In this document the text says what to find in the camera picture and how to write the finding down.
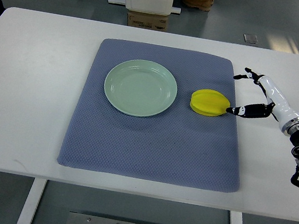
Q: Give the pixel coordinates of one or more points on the white left table leg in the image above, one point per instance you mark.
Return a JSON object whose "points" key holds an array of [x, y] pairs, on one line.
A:
{"points": [[32, 202]]}

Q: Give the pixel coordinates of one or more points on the cardboard box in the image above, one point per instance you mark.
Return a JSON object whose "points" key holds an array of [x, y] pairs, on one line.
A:
{"points": [[147, 21]]}

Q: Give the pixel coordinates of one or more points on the yellow starfruit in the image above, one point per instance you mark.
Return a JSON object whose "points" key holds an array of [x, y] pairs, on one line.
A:
{"points": [[209, 102]]}

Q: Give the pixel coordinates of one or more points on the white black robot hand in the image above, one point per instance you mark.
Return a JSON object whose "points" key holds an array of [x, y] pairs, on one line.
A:
{"points": [[276, 105]]}

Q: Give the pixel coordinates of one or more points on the light green plate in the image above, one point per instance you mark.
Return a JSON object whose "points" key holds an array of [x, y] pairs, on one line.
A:
{"points": [[140, 88]]}

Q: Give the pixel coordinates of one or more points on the tan work boot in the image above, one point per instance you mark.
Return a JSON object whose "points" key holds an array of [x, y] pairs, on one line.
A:
{"points": [[204, 5]]}

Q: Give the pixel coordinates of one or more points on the small grey floor hatch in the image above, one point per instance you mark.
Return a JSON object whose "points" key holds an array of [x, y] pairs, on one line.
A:
{"points": [[250, 39]]}

